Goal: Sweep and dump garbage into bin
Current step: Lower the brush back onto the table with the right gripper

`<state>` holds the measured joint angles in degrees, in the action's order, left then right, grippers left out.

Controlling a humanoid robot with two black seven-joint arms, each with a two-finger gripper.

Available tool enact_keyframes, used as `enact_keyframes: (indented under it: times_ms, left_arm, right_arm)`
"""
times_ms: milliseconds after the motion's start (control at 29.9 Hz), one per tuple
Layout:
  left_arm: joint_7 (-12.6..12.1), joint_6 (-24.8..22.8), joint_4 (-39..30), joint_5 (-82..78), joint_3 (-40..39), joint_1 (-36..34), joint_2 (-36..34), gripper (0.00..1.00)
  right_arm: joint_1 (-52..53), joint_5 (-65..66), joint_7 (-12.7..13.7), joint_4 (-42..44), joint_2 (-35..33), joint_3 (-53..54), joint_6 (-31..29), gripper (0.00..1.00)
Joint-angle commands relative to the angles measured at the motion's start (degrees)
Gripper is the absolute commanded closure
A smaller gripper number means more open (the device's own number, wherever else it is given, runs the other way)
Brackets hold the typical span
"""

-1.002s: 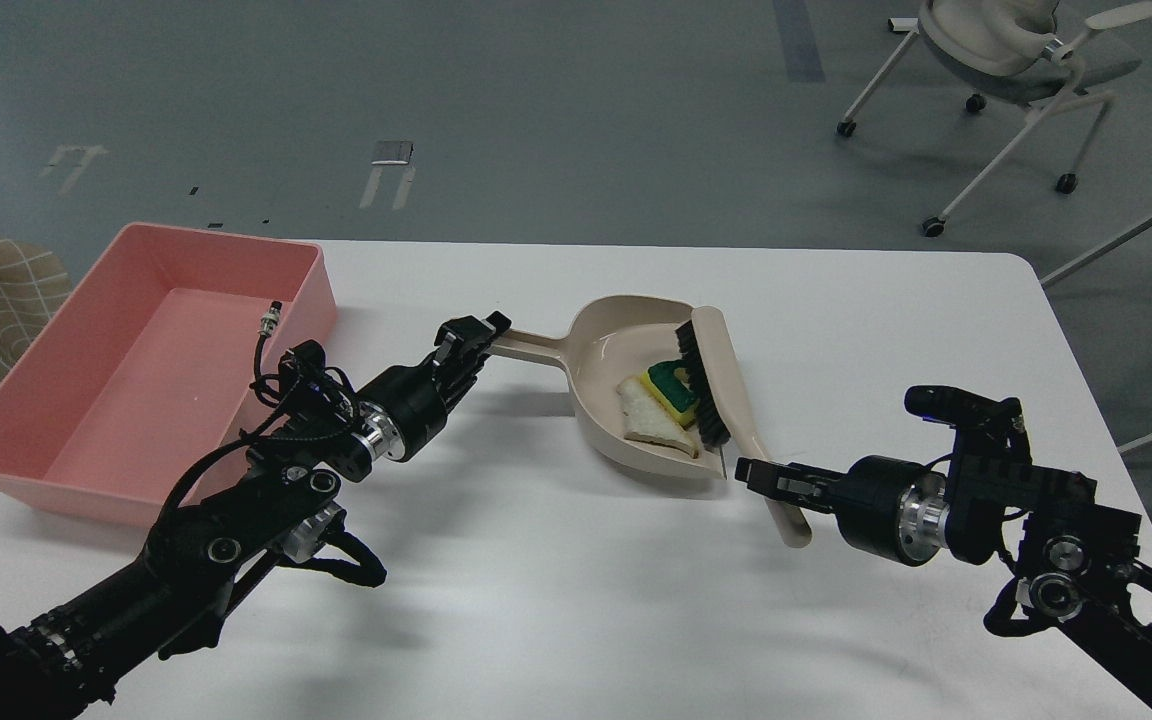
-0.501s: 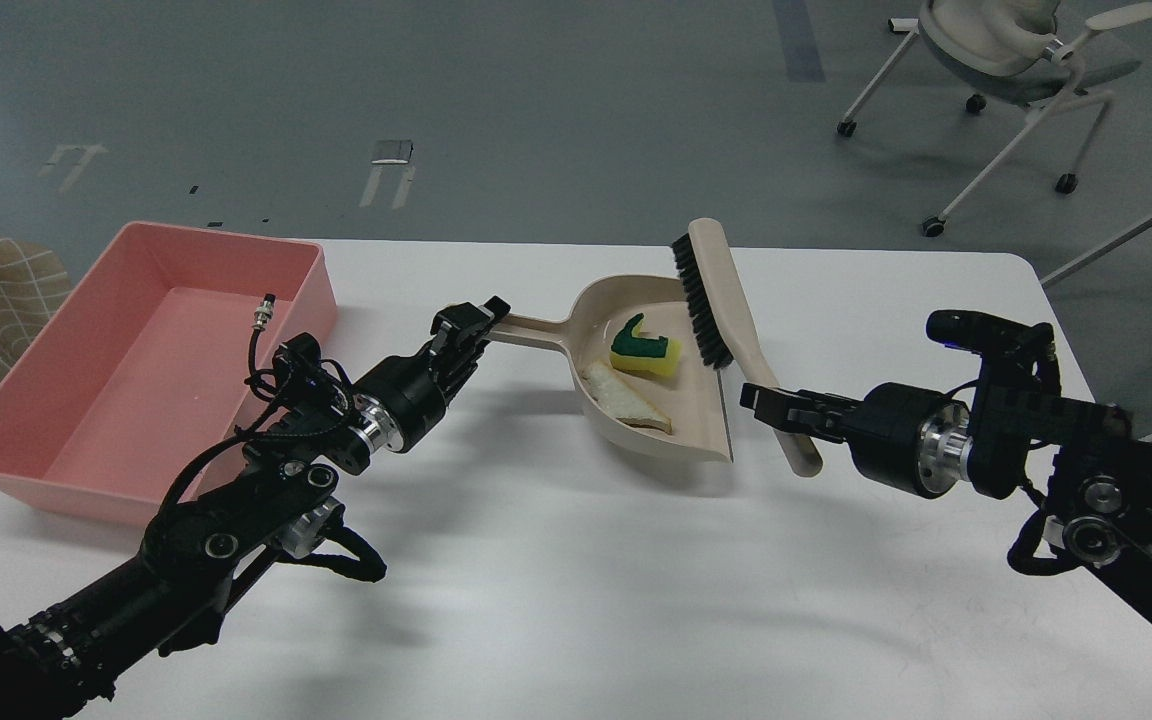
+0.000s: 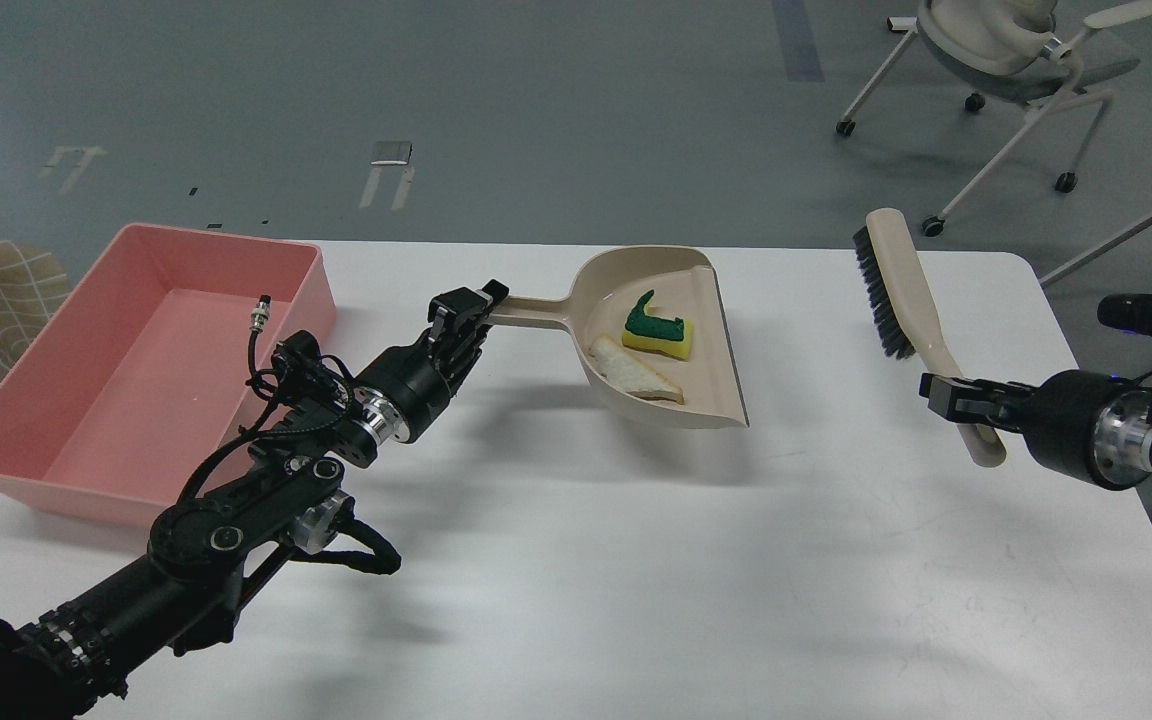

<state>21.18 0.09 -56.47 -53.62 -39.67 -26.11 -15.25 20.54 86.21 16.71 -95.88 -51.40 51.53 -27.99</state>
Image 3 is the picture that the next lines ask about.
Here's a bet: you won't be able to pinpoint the silver floor plate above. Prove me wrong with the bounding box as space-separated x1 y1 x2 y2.
370 141 414 167

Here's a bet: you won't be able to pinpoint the white bread slice piece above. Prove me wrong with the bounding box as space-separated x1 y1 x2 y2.
588 334 685 404

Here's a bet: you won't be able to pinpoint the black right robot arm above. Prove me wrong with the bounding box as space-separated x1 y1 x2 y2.
919 293 1152 491

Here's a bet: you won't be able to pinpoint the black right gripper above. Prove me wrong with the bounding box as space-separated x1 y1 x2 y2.
919 370 1152 491

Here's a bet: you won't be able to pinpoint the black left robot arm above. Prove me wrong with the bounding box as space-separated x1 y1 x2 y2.
0 281 508 719

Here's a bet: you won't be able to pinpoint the white office chair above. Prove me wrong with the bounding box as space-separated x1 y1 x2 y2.
835 1 1152 237

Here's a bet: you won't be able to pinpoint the yellow green sponge piece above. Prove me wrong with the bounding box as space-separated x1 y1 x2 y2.
621 290 695 361

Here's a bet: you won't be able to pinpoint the beige plastic dustpan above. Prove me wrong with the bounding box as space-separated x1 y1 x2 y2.
490 247 749 429

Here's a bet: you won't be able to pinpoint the pink plastic bin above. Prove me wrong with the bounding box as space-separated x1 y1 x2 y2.
0 223 338 528

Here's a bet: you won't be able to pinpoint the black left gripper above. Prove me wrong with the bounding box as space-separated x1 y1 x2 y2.
355 281 509 445

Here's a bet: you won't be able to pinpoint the beige hand brush black bristles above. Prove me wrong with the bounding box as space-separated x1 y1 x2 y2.
852 209 1008 469

